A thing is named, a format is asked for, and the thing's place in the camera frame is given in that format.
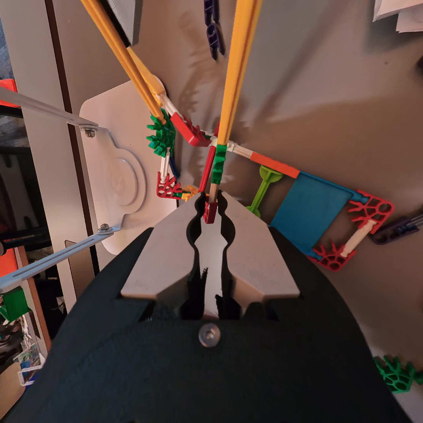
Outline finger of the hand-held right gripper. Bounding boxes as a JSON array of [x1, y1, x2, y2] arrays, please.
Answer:
[[106, 0, 143, 47]]

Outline white metal stand base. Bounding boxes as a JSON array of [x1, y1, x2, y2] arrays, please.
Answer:
[[79, 79, 179, 256]]

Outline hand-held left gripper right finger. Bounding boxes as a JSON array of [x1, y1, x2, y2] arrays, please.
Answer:
[[215, 190, 301, 320]]

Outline blue rod cross toy assembly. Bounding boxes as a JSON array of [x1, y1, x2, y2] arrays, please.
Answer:
[[368, 213, 423, 246]]

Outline illustrated instruction booklet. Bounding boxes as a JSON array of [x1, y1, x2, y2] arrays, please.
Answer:
[[373, 0, 423, 33]]

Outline green fan-shaped toy connector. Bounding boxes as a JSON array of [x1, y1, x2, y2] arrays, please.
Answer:
[[373, 355, 423, 394]]

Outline colourful toy construction model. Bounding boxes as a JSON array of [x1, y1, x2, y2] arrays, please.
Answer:
[[79, 0, 395, 272]]

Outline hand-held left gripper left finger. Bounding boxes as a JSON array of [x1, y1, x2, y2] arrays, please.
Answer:
[[120, 192, 207, 320]]

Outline small purple toy connector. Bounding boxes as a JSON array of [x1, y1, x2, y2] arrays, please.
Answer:
[[203, 0, 226, 61]]

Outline green plastic part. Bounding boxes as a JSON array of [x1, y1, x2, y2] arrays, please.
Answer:
[[0, 287, 31, 324]]

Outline clear plastic box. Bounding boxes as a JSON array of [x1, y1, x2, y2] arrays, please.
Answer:
[[17, 344, 47, 387]]

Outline orange plastic part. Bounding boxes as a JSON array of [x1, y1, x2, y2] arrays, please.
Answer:
[[0, 79, 19, 108], [0, 256, 19, 279]]

